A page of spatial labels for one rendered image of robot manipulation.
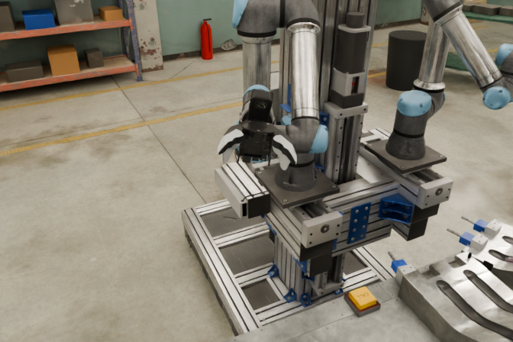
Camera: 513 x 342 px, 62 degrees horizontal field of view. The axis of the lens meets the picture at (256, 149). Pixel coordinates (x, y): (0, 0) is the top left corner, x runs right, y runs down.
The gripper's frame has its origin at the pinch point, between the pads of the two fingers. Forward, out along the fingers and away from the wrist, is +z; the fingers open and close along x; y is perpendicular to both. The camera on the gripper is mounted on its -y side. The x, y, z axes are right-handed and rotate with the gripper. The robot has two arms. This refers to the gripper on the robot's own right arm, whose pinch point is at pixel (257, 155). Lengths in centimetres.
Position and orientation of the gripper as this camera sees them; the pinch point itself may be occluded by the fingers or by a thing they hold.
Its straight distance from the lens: 81.7
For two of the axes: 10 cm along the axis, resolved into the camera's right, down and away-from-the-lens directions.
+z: -0.1, 4.9, -8.7
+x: -9.9, -1.2, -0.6
